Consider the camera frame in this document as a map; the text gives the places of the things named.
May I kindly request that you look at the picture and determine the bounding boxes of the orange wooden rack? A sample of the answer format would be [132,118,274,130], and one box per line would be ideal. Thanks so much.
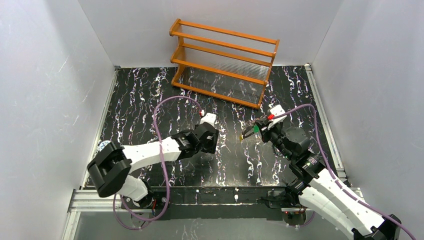
[169,18,280,109]

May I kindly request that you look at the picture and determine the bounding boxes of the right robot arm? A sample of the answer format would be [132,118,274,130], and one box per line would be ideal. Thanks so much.
[241,117,400,240]

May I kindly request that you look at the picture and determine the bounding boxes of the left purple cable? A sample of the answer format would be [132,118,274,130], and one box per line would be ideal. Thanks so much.
[112,96,206,231]

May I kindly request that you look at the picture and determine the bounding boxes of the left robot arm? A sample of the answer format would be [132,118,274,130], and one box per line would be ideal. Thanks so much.
[87,122,219,208]

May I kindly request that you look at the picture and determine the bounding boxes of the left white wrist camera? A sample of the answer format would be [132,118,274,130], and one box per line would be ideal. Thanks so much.
[199,110,217,127]

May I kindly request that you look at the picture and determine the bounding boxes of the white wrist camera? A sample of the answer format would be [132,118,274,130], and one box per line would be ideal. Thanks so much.
[199,110,217,127]
[267,104,287,130]

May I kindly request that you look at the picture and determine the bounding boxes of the blue white round tin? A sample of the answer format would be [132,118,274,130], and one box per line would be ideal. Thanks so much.
[97,140,111,152]

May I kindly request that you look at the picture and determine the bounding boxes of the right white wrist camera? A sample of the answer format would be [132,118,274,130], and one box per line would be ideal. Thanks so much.
[267,104,287,130]

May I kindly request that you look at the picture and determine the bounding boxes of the silver metal keyring plate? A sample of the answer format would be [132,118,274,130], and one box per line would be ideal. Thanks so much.
[241,116,269,139]

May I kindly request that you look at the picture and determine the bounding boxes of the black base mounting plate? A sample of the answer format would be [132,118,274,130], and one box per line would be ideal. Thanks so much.
[120,186,320,222]

